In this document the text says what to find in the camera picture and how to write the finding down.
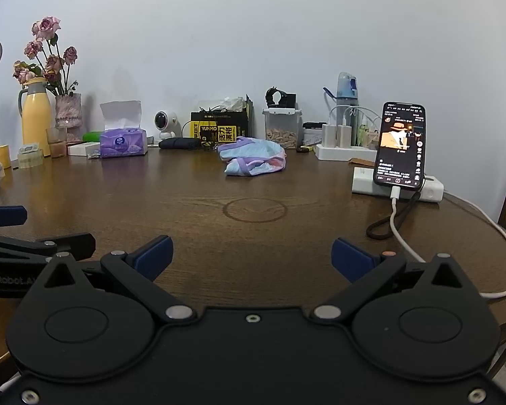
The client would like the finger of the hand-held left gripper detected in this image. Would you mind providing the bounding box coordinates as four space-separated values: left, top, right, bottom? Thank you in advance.
0 232 96 263
0 206 28 227

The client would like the pink and blue garment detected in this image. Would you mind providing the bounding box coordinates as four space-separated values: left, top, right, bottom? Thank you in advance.
218 136 287 177

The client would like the pink glass vase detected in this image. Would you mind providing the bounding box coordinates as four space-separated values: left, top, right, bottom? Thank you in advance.
55 93 83 142

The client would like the blue-capped water bottle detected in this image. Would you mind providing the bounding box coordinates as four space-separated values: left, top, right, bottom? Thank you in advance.
323 72 359 146

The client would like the black smartphone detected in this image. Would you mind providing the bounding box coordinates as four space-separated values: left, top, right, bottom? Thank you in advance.
373 102 426 188

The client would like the white security camera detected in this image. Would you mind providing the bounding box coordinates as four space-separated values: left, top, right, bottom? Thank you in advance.
153 110 178 142

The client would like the yellow thermos jug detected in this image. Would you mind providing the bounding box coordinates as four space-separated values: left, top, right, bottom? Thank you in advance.
18 77 53 157

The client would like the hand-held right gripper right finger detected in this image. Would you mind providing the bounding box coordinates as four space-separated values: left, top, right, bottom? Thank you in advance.
312 238 469 325

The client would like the white power strip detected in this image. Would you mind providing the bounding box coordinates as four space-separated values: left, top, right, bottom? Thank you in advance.
315 143 378 162

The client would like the small clear box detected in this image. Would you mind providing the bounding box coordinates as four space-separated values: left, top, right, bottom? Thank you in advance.
302 121 327 147

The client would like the dried pink rose bouquet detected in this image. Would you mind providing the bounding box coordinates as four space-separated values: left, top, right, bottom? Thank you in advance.
12 16 79 97

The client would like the black pouch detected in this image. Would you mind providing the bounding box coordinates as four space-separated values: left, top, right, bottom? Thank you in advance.
158 137 203 150

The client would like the black lanyard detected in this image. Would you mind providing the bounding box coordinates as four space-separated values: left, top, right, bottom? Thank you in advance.
366 190 422 238

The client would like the purple tissue pack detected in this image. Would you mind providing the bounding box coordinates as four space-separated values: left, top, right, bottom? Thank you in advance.
99 100 148 159

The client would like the white phone cable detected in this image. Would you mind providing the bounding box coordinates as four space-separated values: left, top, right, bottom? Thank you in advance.
390 186 506 300

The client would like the flat white box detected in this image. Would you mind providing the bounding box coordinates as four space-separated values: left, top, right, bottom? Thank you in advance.
67 142 101 157

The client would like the clear nut container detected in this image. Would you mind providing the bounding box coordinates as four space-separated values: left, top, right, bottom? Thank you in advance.
262 107 303 149

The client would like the small drinking glass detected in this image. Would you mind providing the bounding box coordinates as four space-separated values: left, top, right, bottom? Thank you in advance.
46 127 68 159

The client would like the black and yellow box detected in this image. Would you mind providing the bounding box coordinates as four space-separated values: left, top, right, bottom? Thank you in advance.
191 95 254 142

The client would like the white power bank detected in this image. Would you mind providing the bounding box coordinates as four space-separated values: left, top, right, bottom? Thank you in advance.
352 167 444 202

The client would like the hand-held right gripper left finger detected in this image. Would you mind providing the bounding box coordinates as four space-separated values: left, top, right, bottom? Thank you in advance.
38 235 197 325

